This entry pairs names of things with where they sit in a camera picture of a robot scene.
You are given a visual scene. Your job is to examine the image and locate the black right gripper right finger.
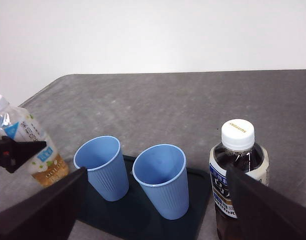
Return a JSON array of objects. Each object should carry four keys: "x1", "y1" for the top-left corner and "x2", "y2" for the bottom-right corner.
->
[{"x1": 226, "y1": 164, "x2": 306, "y2": 240}]

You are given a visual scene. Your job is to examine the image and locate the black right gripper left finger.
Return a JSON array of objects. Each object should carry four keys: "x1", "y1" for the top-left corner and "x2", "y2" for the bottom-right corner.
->
[{"x1": 0, "y1": 166, "x2": 88, "y2": 240}]

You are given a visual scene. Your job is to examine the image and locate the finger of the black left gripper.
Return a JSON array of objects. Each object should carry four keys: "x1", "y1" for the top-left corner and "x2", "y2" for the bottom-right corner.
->
[{"x1": 1, "y1": 136, "x2": 47, "y2": 175}]

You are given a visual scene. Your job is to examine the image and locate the jasmine tea bottle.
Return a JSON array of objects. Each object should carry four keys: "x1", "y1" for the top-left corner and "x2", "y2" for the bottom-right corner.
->
[{"x1": 0, "y1": 94, "x2": 70, "y2": 188}]

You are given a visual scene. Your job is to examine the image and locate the dark oolong tea bottle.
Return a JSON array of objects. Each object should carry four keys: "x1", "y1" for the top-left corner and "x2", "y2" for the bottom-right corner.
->
[{"x1": 209, "y1": 119, "x2": 270, "y2": 240}]

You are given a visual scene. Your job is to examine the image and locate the blue ribbed plastic cup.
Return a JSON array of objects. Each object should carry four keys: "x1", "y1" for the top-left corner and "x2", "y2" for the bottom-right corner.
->
[
  {"x1": 73, "y1": 135, "x2": 130, "y2": 202},
  {"x1": 132, "y1": 143, "x2": 190, "y2": 220}
]

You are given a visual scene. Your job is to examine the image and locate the dark blue tray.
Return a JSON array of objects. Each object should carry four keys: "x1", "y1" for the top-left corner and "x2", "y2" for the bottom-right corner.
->
[{"x1": 67, "y1": 154, "x2": 211, "y2": 240}]

